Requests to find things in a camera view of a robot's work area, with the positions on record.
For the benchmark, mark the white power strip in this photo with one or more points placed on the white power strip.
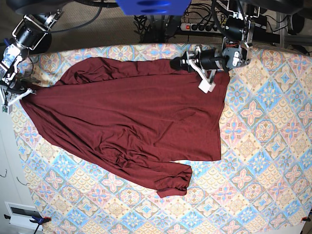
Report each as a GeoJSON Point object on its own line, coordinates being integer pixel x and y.
{"type": "Point", "coordinates": [194, 27]}

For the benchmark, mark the blue clamp lower left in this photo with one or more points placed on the blue clamp lower left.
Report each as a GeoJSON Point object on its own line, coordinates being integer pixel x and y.
{"type": "Point", "coordinates": [36, 220]}

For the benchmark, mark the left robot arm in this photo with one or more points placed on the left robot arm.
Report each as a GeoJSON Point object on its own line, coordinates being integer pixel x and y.
{"type": "Point", "coordinates": [235, 51]}

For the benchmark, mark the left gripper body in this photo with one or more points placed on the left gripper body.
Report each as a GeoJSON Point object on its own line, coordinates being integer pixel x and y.
{"type": "Point", "coordinates": [208, 62]}

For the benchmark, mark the orange clamp lower right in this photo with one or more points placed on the orange clamp lower right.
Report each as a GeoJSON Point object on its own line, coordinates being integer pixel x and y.
{"type": "Point", "coordinates": [306, 219]}

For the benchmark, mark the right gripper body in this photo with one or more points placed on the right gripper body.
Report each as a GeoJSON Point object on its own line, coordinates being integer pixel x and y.
{"type": "Point", "coordinates": [10, 96]}

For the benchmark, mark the patterned tile tablecloth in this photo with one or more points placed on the patterned tile tablecloth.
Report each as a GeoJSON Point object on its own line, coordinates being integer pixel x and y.
{"type": "Point", "coordinates": [263, 181]}

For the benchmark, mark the maroon long-sleeve t-shirt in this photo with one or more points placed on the maroon long-sleeve t-shirt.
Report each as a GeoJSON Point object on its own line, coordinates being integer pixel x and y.
{"type": "Point", "coordinates": [135, 119]}

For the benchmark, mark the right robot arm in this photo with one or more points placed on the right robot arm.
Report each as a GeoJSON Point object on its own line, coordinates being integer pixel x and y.
{"type": "Point", "coordinates": [27, 35]}

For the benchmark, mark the white floor outlet box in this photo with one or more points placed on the white floor outlet box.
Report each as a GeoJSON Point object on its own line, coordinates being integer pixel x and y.
{"type": "Point", "coordinates": [20, 215]}

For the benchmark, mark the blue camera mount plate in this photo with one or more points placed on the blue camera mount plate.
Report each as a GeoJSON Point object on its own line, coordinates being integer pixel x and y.
{"type": "Point", "coordinates": [153, 7]}

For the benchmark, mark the blue clamp upper left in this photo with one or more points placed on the blue clamp upper left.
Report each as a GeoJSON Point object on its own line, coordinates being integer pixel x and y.
{"type": "Point", "coordinates": [6, 42]}

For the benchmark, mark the blue clamp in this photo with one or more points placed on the blue clamp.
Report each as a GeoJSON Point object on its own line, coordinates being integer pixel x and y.
{"type": "Point", "coordinates": [6, 42]}
{"type": "Point", "coordinates": [36, 220]}

